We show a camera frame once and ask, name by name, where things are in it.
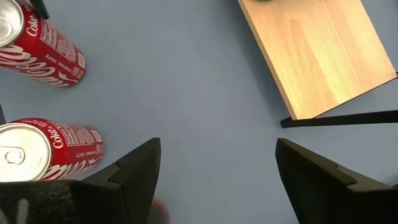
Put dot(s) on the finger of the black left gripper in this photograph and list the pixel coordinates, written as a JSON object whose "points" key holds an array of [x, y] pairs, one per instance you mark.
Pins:
{"points": [[40, 8]]}

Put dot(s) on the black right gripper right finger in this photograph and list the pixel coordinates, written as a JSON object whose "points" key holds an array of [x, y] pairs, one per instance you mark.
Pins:
{"points": [[335, 202]]}

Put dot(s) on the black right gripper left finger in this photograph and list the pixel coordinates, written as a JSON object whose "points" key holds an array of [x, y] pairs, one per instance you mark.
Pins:
{"points": [[130, 193]]}

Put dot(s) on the wooden shelf black frame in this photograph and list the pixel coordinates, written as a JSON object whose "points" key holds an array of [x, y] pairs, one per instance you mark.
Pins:
{"points": [[317, 56]]}

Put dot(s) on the red Coca-Cola can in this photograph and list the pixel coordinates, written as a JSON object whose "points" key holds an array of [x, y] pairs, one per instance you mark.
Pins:
{"points": [[71, 146], [46, 53]]}

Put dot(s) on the blue table mat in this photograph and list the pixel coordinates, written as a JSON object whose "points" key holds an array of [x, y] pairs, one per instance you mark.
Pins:
{"points": [[186, 93]]}

